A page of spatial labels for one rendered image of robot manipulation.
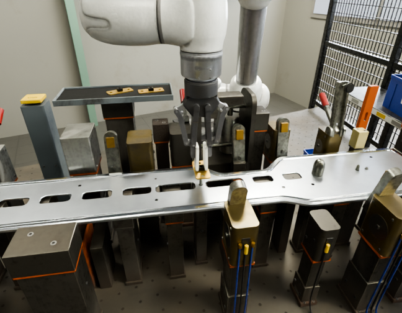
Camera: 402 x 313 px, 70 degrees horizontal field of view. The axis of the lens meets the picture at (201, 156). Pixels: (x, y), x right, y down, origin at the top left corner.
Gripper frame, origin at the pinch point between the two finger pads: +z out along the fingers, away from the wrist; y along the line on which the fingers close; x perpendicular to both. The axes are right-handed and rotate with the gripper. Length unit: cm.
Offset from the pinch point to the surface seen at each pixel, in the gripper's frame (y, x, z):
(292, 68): 184, 328, 64
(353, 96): 79, 52, 6
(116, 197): -22.2, -2.0, 9.1
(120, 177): -21.8, 7.2, 9.1
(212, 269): 3.1, -4.1, 39.0
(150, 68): -15, 306, 51
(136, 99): -16.2, 26.8, -6.8
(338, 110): 46.4, 15.1, -3.6
